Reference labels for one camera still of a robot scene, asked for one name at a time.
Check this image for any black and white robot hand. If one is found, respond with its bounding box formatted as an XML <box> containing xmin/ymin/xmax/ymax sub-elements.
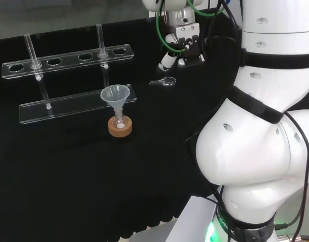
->
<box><xmin>158</xmin><ymin>22</ymin><xmax>206</xmax><ymax>73</ymax></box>

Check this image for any clear plastic funnel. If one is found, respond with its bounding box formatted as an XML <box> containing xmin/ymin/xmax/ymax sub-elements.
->
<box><xmin>100</xmin><ymin>85</ymin><xmax>131</xmax><ymax>114</ymax></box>

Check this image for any clear weighing funnel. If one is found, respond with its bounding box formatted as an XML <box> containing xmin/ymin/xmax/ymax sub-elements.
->
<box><xmin>149</xmin><ymin>76</ymin><xmax>177</xmax><ymax>88</ymax></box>

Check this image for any small glass round-bottom flask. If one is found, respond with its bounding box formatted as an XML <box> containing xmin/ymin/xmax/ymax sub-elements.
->
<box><xmin>113</xmin><ymin>108</ymin><xmax>126</xmax><ymax>130</ymax></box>

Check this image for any clear acrylic funnel stand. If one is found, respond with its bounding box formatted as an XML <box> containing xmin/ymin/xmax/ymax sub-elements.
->
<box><xmin>1</xmin><ymin>23</ymin><xmax>138</xmax><ymax>126</ymax></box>

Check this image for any black cloth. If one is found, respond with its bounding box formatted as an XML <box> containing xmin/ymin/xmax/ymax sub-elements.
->
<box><xmin>0</xmin><ymin>11</ymin><xmax>309</xmax><ymax>239</ymax></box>

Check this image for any green cable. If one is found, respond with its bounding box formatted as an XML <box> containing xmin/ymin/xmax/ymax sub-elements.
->
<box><xmin>155</xmin><ymin>0</ymin><xmax>226</xmax><ymax>54</ymax></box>

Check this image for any black cable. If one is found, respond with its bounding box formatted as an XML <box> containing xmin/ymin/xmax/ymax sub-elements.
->
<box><xmin>206</xmin><ymin>0</ymin><xmax>244</xmax><ymax>51</ymax></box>
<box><xmin>275</xmin><ymin>110</ymin><xmax>309</xmax><ymax>230</ymax></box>

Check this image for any cork ring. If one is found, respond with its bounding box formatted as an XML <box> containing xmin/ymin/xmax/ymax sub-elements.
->
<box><xmin>108</xmin><ymin>116</ymin><xmax>133</xmax><ymax>138</ymax></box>

